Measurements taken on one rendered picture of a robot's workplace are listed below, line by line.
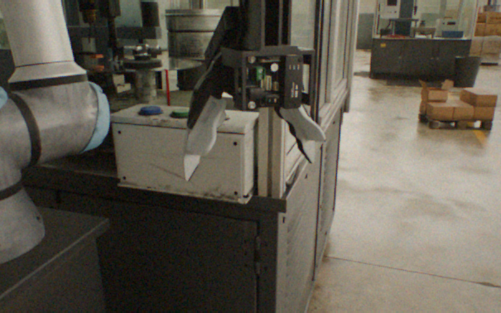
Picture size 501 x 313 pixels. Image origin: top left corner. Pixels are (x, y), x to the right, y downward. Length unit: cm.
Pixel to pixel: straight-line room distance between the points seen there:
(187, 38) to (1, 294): 141
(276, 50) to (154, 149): 48
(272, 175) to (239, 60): 43
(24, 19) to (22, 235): 32
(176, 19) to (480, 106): 342
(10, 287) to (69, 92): 29
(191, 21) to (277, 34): 146
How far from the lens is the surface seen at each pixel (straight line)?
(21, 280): 63
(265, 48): 36
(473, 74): 734
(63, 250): 67
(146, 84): 119
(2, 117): 65
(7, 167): 66
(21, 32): 71
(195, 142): 41
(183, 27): 183
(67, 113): 69
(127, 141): 82
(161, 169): 80
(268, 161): 76
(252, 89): 36
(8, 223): 67
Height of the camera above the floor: 108
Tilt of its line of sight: 19 degrees down
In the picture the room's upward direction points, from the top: straight up
